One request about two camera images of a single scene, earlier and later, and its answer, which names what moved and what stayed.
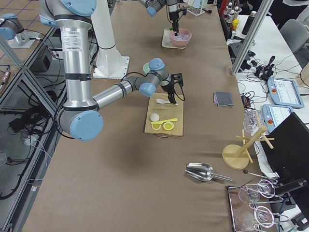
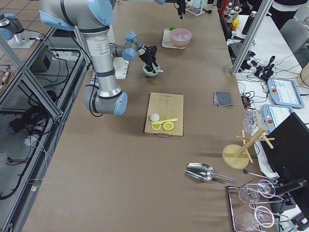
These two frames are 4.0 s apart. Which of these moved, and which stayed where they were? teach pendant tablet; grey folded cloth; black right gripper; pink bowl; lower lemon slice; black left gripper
Moved: black right gripper; black left gripper
Stayed: pink bowl; grey folded cloth; teach pendant tablet; lower lemon slice
